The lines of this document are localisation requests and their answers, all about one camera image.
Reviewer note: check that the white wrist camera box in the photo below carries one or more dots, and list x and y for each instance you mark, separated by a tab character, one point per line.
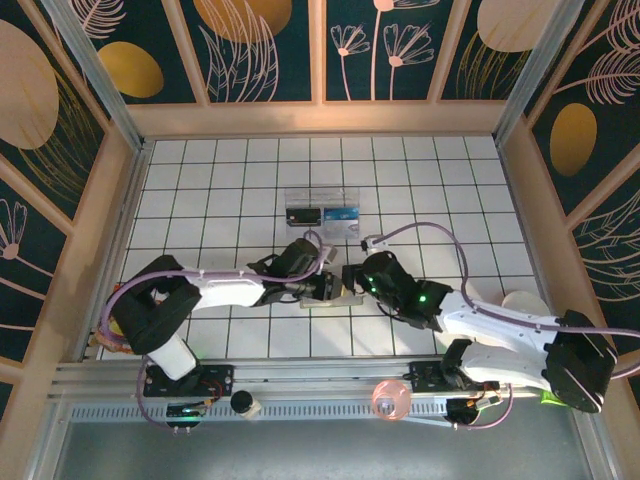
328	253
375	243

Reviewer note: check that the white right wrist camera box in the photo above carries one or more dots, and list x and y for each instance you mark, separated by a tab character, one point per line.
375	243

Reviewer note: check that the green snack packet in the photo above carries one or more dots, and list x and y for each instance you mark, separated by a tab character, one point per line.
550	401

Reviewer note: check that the wall panel with peach disc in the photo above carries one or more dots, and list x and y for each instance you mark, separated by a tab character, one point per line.
30	100

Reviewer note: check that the wall panel with pink flowers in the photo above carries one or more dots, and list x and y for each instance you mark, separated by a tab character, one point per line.
360	75

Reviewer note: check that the orange fruit candy bag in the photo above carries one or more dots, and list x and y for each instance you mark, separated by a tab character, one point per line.
112	340

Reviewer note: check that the wall panel with flower outline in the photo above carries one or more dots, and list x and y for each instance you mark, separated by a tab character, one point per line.
20	250

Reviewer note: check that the wall panel with gold grass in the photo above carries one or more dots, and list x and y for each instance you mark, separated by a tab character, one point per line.
500	25

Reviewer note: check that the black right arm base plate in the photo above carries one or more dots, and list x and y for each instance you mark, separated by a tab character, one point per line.
425	376

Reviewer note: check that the small controller circuit board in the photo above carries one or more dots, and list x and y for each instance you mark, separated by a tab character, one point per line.
185	411
465	407

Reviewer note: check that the perforated metal strip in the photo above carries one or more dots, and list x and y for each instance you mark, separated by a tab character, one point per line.
310	411

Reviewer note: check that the aluminium table side rail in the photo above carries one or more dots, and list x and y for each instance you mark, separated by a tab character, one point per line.
117	240

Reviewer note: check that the black credit card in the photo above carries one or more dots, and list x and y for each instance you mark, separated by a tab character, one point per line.
302	218

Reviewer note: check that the pink tape roll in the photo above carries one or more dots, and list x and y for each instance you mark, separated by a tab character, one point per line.
391	400

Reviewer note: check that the aluminium corner post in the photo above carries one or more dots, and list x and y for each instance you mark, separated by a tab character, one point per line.
95	70
536	70

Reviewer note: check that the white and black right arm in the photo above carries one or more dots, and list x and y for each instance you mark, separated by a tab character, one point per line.
500	330

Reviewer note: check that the wall panel with yellow oval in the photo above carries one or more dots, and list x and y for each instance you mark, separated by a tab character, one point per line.
130	70

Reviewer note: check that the blue credit card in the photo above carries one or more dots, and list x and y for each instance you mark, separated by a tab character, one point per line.
342	215

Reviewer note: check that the wall panel with curved lines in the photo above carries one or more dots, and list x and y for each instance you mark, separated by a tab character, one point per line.
610	260

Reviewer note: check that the wall panel with fern outline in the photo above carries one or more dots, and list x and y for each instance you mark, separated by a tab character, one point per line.
575	140

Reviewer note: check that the black lidded white jar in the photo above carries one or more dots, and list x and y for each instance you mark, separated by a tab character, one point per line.
245	402

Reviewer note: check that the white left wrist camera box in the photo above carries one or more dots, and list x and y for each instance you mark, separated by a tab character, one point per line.
328	253

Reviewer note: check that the wall panel with leaf outlines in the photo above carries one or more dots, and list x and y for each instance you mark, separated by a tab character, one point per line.
240	50

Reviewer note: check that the white bowl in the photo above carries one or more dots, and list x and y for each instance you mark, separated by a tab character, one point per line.
520	300

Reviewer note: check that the long aluminium frame rail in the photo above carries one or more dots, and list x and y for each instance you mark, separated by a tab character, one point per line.
310	372

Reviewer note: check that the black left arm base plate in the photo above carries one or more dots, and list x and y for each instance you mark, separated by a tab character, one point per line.
220	380

